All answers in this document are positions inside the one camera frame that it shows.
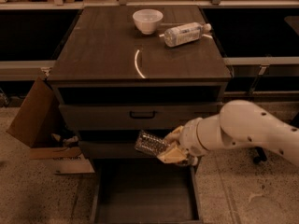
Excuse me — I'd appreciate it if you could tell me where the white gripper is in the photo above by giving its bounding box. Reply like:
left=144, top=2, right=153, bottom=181
left=157, top=118, right=207, bottom=167

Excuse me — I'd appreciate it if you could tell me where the clear ribbed water bottle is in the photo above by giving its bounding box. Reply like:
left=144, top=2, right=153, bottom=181
left=135, top=130, right=169, bottom=156

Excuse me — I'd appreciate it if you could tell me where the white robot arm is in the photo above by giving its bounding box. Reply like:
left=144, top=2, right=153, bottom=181
left=158, top=100, right=299, bottom=166

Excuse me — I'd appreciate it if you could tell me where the grey open bottom drawer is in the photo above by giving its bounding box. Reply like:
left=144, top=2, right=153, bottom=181
left=91, top=159, right=203, bottom=224

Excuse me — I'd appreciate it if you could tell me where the grey middle drawer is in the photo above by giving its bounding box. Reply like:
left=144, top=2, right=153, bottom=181
left=78, top=141, right=150, bottom=160

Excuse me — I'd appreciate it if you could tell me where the dark wooden drawer cabinet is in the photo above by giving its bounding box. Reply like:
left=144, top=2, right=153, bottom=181
left=47, top=5, right=234, bottom=173

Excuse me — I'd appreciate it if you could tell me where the grey top drawer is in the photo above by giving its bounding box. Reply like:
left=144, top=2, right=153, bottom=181
left=59, top=103, right=221, bottom=131

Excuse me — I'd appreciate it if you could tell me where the white labelled water bottle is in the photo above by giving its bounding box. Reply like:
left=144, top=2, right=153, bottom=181
left=164, top=22, right=212, bottom=48

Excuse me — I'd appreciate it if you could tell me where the black wheeled stand base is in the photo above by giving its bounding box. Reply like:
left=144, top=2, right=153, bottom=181
left=253, top=147, right=267, bottom=164

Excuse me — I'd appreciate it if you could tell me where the white plastic bowl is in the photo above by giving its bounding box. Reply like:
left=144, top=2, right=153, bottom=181
left=133, top=9, right=164, bottom=35

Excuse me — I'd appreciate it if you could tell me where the open cardboard box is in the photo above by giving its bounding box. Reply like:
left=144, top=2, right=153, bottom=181
left=7, top=78, right=94, bottom=175

